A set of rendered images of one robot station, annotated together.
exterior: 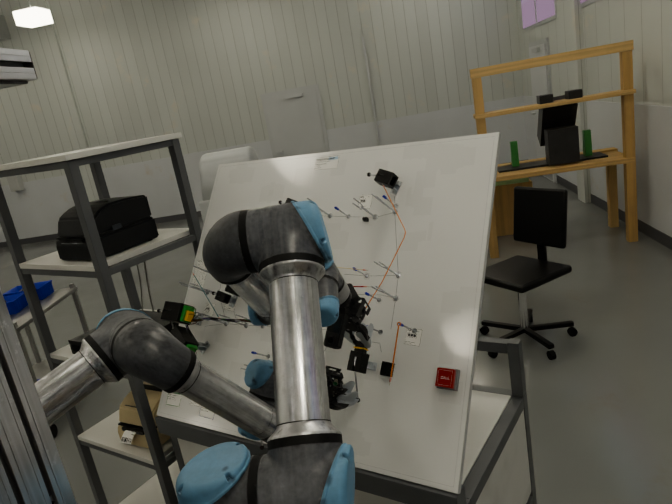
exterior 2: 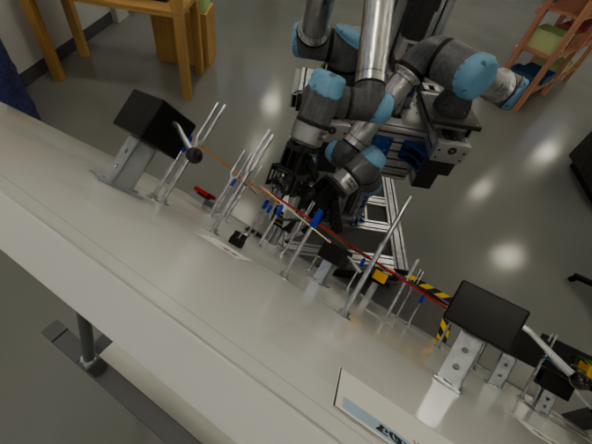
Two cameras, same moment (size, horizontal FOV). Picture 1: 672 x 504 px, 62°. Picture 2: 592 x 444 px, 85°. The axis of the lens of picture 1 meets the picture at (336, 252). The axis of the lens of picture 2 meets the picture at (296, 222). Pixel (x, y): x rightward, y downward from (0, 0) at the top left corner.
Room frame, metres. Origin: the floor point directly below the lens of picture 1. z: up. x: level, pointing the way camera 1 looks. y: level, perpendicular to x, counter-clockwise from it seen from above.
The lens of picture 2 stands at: (2.02, -0.10, 1.80)
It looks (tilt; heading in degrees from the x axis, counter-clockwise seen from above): 49 degrees down; 167
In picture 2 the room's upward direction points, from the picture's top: 12 degrees clockwise
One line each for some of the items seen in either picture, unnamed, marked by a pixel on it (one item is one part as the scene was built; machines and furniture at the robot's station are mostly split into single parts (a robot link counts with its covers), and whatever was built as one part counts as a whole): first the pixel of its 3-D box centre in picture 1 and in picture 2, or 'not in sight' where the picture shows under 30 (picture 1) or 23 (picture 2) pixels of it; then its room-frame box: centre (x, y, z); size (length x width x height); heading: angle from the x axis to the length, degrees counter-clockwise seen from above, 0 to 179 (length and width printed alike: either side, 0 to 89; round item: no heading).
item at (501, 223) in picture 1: (542, 150); not in sight; (5.97, -2.37, 0.95); 1.47 x 1.33 x 1.90; 82
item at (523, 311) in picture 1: (522, 271); not in sight; (3.59, -1.23, 0.53); 0.67 x 0.67 x 1.05
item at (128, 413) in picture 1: (159, 407); not in sight; (2.15, 0.85, 0.76); 0.30 x 0.21 x 0.20; 148
